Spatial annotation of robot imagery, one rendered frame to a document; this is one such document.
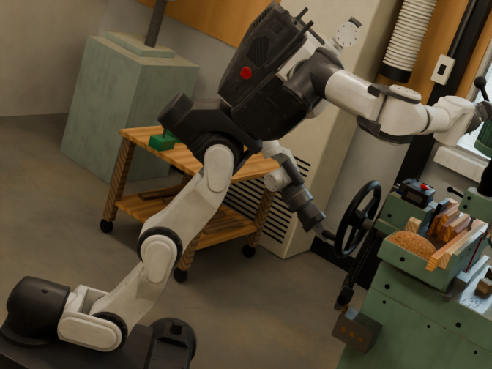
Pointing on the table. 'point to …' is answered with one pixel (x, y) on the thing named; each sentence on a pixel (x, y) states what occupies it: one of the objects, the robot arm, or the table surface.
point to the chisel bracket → (476, 205)
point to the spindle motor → (485, 139)
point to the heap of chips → (414, 243)
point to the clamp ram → (438, 209)
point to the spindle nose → (486, 181)
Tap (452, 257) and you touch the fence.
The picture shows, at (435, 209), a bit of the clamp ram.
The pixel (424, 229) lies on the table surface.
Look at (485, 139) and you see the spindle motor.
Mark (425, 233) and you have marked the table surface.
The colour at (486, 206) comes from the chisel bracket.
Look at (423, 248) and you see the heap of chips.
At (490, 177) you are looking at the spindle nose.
